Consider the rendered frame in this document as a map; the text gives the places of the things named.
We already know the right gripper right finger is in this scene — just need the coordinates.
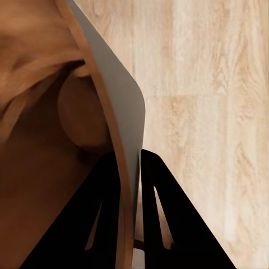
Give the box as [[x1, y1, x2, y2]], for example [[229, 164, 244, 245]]
[[141, 149, 236, 269]]

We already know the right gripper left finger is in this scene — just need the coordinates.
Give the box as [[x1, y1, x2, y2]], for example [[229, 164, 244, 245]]
[[19, 151, 120, 269]]

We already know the trash can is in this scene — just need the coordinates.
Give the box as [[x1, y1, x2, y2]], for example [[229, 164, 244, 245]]
[[0, 0, 146, 269]]

